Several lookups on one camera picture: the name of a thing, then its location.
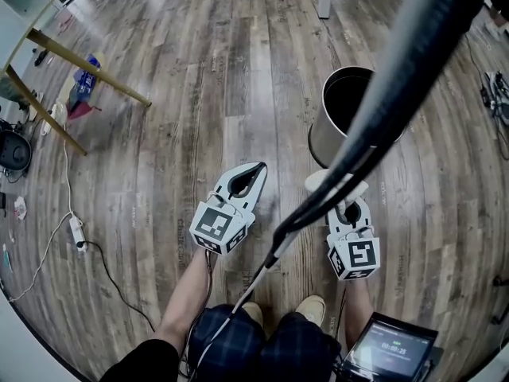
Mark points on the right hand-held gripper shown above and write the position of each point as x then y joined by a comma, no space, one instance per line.
358,257

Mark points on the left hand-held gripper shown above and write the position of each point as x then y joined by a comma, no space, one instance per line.
212,225

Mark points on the white paper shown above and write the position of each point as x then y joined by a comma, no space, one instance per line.
316,181

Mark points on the metal trash bin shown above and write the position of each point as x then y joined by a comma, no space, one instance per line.
326,133

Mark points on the person's right forearm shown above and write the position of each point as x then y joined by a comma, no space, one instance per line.
360,313

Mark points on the person's left forearm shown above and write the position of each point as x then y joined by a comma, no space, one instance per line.
185,297

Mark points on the person's right beige shoe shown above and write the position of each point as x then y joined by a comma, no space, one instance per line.
312,309

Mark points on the person's beige shoe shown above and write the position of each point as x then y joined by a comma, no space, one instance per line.
253,313
312,309

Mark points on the person's left beige shoe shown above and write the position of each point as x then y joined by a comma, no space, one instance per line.
253,313

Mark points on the black monitor screen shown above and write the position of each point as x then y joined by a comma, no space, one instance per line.
391,350

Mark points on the person's plaid trousers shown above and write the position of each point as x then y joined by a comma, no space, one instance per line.
298,348

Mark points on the white power strip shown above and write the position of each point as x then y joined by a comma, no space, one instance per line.
57,111
77,231

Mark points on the dark red bag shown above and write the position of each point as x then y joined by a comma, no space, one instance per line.
79,110

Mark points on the blue printed packet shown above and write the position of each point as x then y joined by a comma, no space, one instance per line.
83,82

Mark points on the yellow round table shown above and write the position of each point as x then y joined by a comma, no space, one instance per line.
91,68

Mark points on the person's black shirt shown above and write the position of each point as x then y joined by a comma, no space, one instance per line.
143,362

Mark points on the crumpled white wrapper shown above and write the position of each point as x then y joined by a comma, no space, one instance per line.
20,208

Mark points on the small pale bottle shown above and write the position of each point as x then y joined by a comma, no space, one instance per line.
11,235

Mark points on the black mesh wastebasket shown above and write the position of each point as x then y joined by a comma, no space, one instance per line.
2,205

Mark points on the dark bottle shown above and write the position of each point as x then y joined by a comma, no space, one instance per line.
40,58

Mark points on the teal flat packet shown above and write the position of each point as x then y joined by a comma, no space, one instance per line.
6,257

